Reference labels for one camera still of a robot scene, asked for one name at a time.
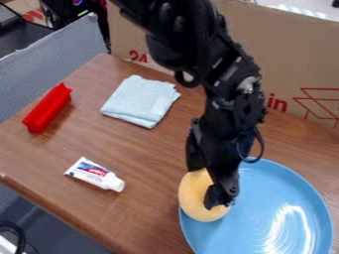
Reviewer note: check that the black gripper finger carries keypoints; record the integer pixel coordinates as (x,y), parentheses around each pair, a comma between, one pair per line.
(221,196)

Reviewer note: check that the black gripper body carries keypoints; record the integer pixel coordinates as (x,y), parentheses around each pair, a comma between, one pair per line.
(222,137)

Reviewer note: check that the yellow ball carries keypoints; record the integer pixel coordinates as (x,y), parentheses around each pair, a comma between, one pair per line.
(192,193)

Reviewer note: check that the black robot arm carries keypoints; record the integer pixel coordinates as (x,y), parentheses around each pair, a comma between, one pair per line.
(189,41)

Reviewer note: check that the blue plate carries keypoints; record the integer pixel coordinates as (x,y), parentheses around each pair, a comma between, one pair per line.
(280,217)

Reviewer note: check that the light blue folded cloth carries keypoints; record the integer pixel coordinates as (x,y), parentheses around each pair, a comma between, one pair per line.
(141,101)

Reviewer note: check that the white toothpaste tube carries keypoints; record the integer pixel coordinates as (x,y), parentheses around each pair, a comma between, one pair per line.
(94,174)

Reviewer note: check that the red plastic block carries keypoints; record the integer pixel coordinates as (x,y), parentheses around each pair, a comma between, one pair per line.
(49,108)

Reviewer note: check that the grey fabric partition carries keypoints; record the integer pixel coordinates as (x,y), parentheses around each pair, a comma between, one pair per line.
(33,70)

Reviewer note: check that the black equipment in background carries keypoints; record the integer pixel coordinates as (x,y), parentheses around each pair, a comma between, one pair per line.
(62,12)

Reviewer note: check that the cardboard box wall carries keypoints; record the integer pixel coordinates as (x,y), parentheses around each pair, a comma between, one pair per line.
(296,49)

